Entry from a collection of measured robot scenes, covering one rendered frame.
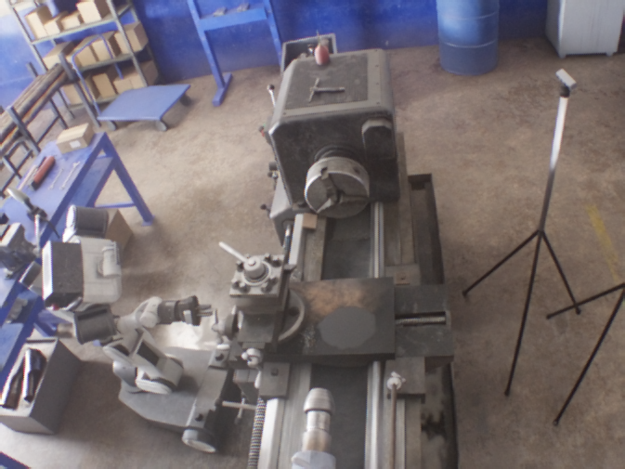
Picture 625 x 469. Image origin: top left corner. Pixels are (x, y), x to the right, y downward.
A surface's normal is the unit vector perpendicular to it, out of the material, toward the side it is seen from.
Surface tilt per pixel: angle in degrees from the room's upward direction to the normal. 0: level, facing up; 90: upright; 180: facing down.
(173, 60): 90
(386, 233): 0
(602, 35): 90
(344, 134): 90
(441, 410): 0
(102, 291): 56
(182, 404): 0
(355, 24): 90
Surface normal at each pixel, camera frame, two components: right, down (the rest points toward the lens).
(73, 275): 0.69, -0.35
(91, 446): -0.20, -0.68
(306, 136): -0.09, 0.73
